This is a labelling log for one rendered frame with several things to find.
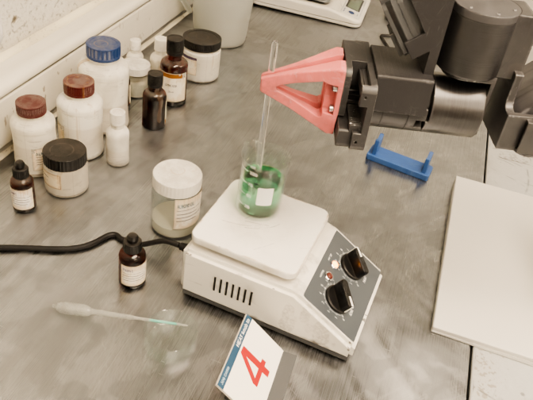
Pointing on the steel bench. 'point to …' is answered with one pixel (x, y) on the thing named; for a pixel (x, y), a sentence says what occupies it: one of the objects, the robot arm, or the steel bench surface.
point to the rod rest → (399, 162)
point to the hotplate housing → (267, 294)
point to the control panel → (364, 286)
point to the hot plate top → (262, 234)
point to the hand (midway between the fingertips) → (269, 82)
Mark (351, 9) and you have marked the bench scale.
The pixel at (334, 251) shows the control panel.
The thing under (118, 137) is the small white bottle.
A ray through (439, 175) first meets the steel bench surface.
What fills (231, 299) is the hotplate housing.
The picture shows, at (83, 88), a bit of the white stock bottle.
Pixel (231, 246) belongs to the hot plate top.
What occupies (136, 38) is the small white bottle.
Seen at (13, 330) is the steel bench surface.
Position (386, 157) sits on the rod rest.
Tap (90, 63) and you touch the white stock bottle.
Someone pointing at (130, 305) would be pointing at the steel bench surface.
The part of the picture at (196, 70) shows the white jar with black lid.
